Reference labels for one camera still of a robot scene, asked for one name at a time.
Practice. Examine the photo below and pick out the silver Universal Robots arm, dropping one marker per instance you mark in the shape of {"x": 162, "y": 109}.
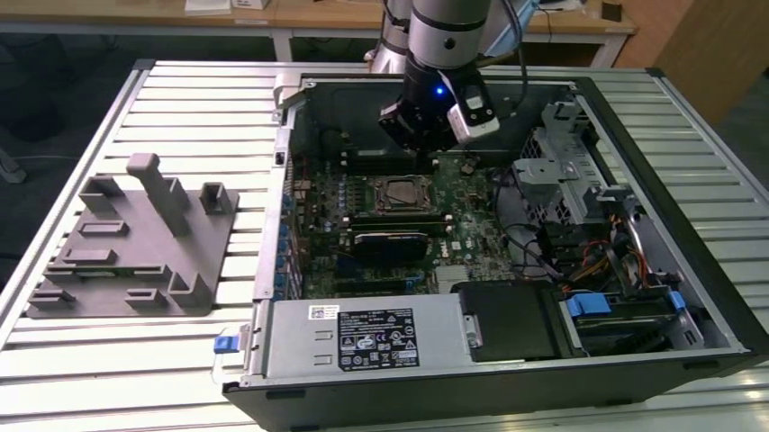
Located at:
{"x": 447, "y": 27}

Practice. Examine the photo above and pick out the black open PC case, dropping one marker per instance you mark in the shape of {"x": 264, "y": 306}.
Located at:
{"x": 421, "y": 405}

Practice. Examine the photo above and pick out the small silver heatsink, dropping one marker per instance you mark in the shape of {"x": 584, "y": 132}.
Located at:
{"x": 453, "y": 274}

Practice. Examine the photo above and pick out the white cardboard box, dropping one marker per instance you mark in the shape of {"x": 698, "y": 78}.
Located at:
{"x": 207, "y": 6}

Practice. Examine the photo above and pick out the CPU socket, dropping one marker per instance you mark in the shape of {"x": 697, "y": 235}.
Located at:
{"x": 378, "y": 209}

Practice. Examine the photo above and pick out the wooden desk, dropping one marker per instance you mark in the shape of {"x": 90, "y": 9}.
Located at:
{"x": 150, "y": 20}

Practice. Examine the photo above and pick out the silver CPU chip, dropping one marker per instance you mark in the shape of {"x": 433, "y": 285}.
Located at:
{"x": 403, "y": 192}

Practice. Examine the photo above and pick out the black RAM stick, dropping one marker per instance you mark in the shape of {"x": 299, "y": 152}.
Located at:
{"x": 397, "y": 219}
{"x": 399, "y": 228}

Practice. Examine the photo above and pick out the wooden cabinet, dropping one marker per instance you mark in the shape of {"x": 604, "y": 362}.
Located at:
{"x": 709, "y": 58}

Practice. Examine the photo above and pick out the grey metal stand foot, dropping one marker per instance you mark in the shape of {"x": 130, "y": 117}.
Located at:
{"x": 11, "y": 171}

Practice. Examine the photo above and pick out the silver metal drive cage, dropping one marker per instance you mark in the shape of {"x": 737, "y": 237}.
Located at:
{"x": 565, "y": 180}

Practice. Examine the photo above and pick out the blue case latch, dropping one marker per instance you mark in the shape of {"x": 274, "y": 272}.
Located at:
{"x": 223, "y": 344}

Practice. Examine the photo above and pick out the small black desk object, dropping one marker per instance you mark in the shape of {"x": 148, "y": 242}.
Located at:
{"x": 613, "y": 11}

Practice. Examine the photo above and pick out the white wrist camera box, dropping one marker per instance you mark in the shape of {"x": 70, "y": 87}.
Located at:
{"x": 474, "y": 130}

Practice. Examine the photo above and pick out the round coin battery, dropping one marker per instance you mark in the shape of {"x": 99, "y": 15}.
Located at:
{"x": 467, "y": 169}

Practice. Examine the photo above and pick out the green motherboard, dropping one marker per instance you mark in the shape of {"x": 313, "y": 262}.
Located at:
{"x": 481, "y": 252}

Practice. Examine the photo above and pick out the silver power supply unit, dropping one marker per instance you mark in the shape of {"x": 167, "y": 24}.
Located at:
{"x": 288, "y": 342}

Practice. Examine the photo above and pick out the small white box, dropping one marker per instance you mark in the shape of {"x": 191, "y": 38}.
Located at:
{"x": 248, "y": 3}

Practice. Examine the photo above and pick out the grey parts rack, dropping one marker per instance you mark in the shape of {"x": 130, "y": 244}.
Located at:
{"x": 150, "y": 252}

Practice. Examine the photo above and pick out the black graphics card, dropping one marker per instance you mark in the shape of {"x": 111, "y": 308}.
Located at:
{"x": 390, "y": 245}

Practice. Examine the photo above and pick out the hard disk in blue carrier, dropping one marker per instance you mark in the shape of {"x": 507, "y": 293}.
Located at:
{"x": 589, "y": 305}

